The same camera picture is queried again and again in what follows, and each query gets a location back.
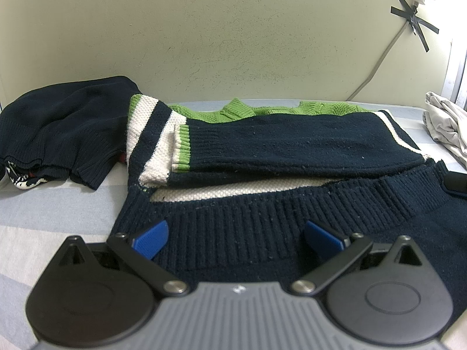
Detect black tape cross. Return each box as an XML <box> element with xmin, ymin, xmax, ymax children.
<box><xmin>390</xmin><ymin>0</ymin><xmax>438</xmax><ymax>53</ymax></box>

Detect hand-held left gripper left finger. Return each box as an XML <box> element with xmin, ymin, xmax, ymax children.
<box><xmin>55</xmin><ymin>220</ymin><xmax>190</xmax><ymax>296</ymax></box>

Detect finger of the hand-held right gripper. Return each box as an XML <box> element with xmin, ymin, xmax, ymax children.
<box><xmin>442</xmin><ymin>172</ymin><xmax>467</xmax><ymax>201</ymax></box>

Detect white folded garment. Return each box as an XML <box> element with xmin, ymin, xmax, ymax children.
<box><xmin>422</xmin><ymin>91</ymin><xmax>467</xmax><ymax>172</ymax></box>

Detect navy green white striped sweater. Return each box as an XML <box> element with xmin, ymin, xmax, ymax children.
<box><xmin>111</xmin><ymin>94</ymin><xmax>467</xmax><ymax>323</ymax></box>

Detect grey wall cable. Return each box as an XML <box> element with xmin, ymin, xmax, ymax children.
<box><xmin>352</xmin><ymin>3</ymin><xmax>417</xmax><ymax>102</ymax></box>

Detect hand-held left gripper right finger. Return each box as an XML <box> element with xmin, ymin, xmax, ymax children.
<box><xmin>291</xmin><ymin>220</ymin><xmax>426</xmax><ymax>296</ymax></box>

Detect dark navy patterned garment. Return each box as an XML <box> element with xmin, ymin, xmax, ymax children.
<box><xmin>0</xmin><ymin>76</ymin><xmax>143</xmax><ymax>191</ymax></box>

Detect grey window frame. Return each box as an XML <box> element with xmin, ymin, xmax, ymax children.
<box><xmin>440</xmin><ymin>38</ymin><xmax>467</xmax><ymax>110</ymax></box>

